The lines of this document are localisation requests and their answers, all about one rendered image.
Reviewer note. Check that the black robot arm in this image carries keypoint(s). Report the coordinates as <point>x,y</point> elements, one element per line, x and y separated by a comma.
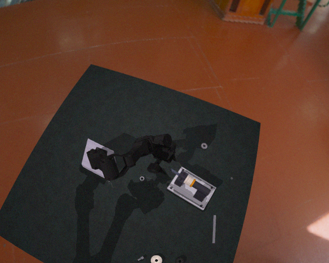
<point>99,160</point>

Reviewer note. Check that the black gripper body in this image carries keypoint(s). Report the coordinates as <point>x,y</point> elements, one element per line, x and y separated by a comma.
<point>155,167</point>

